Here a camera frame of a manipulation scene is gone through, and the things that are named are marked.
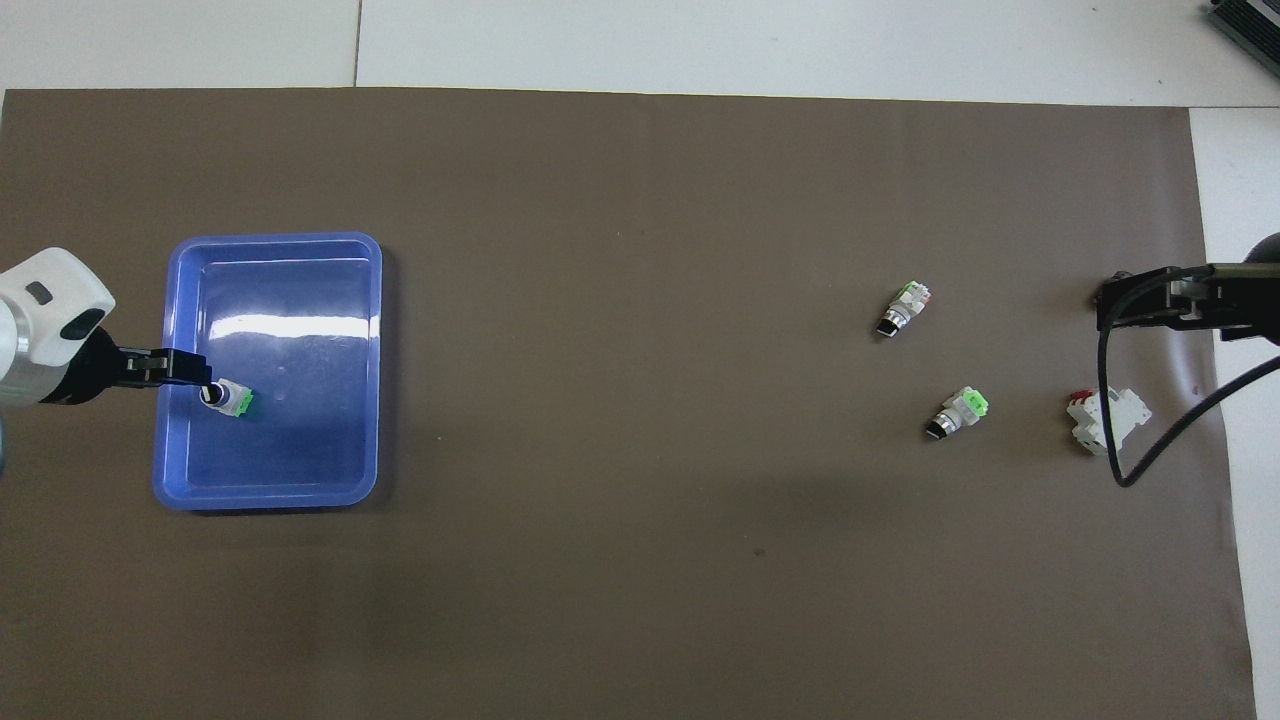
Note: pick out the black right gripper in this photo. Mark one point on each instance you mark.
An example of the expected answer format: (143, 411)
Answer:
(1230, 300)

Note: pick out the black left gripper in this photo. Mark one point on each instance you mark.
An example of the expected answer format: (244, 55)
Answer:
(90, 370)

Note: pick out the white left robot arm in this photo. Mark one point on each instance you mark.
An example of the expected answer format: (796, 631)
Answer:
(50, 290)

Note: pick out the white circuit breaker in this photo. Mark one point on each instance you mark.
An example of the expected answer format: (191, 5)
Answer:
(1125, 412)

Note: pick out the blue plastic tray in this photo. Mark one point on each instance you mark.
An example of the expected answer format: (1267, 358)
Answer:
(300, 450)

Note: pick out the grey ribbed device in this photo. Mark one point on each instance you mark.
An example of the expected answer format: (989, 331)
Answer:
(1250, 25)

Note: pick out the brown table mat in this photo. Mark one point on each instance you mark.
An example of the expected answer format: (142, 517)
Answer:
(640, 500)

